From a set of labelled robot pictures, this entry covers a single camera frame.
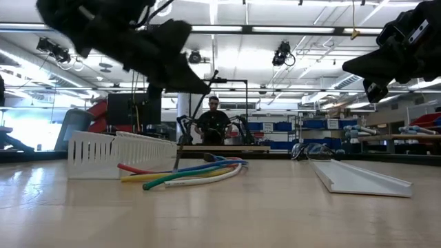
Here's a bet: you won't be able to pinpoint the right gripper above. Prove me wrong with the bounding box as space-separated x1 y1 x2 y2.
342 0 441 103

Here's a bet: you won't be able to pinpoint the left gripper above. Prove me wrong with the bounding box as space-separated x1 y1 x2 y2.
36 0 212 96

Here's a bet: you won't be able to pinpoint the white duct cover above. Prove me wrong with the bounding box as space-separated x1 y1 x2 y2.
309 158 413 198

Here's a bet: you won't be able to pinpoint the multicoloured wire bundle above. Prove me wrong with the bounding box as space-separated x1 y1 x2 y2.
129 158 249 176
164 163 243 189

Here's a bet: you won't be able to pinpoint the bundle of coloured cables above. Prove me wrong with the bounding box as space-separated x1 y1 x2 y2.
142 164 238 191
116 156 244 175

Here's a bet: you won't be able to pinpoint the yellow cable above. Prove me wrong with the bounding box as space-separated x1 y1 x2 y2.
120 165 238 183

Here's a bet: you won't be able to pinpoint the white slotted cable duct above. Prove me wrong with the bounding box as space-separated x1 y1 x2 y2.
67 130 178 180

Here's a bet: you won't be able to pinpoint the yellow hanging tag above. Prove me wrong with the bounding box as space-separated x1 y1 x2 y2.
350 0 361 41

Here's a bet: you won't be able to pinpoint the grey material rolls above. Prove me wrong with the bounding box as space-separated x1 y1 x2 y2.
343 124 378 138
398 125 441 136

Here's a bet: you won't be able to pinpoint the wooden workbench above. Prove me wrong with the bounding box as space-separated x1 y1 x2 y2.
358 133 441 154

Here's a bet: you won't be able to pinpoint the red storage bin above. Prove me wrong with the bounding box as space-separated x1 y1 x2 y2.
409 112 441 129

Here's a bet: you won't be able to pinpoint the person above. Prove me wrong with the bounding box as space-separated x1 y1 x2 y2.
194 95 234 145

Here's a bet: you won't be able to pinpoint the red machine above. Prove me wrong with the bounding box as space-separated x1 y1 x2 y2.
87 99 134 134

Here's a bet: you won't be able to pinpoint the black safety glasses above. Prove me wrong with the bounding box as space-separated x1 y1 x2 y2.
290 143 340 162

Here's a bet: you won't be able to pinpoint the wooden background table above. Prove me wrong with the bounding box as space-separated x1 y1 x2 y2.
178 144 271 153

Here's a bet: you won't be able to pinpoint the grey office chair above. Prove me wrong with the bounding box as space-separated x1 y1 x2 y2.
0 108 94 152

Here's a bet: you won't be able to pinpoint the black ceiling camera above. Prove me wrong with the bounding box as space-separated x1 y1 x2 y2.
271 41 296 68
187 50 203 65
36 37 72 64

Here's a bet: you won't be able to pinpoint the black aluminium table frame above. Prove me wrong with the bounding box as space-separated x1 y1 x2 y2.
0 149 441 167

